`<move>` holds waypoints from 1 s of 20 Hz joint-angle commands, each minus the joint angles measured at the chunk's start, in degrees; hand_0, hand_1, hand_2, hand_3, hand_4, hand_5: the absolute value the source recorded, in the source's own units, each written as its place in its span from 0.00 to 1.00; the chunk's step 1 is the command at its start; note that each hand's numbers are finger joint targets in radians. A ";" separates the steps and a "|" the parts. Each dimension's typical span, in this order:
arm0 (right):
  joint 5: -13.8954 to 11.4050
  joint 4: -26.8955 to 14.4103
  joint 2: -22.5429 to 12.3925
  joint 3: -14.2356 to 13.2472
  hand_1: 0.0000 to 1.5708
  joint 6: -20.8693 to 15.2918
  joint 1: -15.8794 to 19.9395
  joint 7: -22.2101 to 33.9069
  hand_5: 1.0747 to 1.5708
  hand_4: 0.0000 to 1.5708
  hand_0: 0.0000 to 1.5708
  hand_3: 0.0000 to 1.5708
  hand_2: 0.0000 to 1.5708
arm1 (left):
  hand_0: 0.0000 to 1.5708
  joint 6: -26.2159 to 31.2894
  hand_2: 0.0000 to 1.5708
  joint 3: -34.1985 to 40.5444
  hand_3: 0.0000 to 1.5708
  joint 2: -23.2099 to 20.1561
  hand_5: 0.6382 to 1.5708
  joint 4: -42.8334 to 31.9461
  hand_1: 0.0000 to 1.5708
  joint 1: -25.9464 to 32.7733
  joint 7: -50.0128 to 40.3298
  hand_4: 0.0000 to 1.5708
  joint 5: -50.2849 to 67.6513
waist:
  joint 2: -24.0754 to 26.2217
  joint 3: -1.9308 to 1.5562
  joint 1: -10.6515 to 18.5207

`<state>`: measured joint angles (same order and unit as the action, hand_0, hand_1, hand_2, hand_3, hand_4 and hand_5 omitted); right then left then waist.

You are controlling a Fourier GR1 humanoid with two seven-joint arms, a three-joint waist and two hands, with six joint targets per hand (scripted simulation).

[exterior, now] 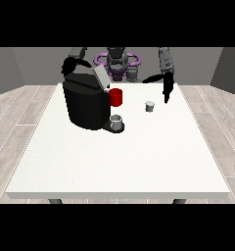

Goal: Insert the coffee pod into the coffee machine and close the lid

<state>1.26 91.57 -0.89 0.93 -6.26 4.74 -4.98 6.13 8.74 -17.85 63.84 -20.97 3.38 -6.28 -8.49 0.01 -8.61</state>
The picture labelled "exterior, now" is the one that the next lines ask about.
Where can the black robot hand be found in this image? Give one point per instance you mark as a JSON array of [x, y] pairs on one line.
[[70, 65], [167, 83]]

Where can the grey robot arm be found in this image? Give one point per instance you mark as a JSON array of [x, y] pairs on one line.
[[165, 59], [77, 52]]

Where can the small grey coffee pod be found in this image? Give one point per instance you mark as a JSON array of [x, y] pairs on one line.
[[150, 106]]

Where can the pale grey machine lid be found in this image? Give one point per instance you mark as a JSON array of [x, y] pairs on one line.
[[102, 75]]

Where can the black coffee machine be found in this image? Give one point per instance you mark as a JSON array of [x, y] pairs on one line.
[[85, 102]]

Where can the red pod holder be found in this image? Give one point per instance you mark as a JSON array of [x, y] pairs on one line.
[[116, 96]]

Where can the grey robot trunk purple rings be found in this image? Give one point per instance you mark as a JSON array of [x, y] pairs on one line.
[[117, 63]]

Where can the small grey cup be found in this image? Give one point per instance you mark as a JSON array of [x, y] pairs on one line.
[[116, 122]]

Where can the dark table leg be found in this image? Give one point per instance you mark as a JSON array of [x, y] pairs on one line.
[[179, 201], [55, 201]]

